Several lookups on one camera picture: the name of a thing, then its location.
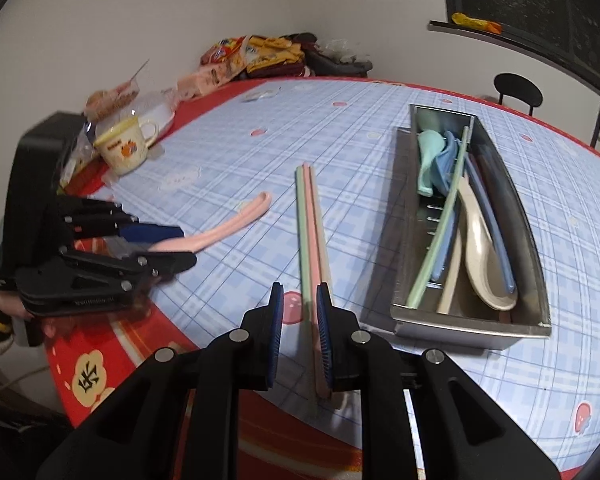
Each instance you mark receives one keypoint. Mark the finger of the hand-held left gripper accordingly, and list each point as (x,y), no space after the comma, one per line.
(155,233)
(105,272)

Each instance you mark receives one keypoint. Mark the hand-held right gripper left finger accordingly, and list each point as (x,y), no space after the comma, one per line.
(276,330)

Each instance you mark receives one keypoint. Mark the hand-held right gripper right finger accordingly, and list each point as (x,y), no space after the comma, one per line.
(325,330)

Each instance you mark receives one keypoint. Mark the pink spoon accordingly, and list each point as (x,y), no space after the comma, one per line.
(230,220)

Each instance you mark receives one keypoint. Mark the beige chopstick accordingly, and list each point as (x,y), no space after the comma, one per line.
(320,240)

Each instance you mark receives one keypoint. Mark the pink chopstick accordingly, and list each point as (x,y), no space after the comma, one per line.
(311,240)

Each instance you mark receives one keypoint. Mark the green chopstick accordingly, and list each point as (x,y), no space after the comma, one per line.
(442,220)
(304,240)

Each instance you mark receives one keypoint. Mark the steel utensil tray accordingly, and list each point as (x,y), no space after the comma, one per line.
(454,334)

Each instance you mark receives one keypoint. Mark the beige spoon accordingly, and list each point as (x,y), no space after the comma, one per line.
(489,280)

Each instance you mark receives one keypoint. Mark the mint green spoon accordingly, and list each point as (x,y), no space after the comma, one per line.
(427,160)

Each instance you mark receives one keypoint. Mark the light blue spoon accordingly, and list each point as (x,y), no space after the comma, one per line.
(452,157)

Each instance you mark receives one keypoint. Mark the person's left hand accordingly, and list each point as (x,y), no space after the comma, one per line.
(5,305)

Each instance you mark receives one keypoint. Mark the clear bag of snacks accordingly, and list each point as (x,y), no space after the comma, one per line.
(77,160)

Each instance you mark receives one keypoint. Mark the red printed tablecloth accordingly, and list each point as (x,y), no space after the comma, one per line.
(100,340)

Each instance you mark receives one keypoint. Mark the metal spoon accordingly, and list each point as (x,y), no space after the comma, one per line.
(139,72)

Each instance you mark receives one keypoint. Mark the snack bags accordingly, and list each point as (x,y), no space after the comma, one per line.
(205,80)

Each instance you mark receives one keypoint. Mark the red orange snack bag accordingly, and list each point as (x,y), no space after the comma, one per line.
(225,52)

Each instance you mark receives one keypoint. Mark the dark red clothing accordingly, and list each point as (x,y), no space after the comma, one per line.
(285,69)

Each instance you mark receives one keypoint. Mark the yellow clothing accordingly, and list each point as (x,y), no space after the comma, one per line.
(272,50)

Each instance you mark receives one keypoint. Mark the clear plastic bag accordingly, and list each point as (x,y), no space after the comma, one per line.
(340,49)

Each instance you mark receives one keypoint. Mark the black round-back chair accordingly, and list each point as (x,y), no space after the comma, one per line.
(517,85)

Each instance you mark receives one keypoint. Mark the black window sill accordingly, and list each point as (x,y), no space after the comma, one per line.
(504,40)

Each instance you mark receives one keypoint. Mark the yellow orange packet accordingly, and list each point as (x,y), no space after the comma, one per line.
(474,21)

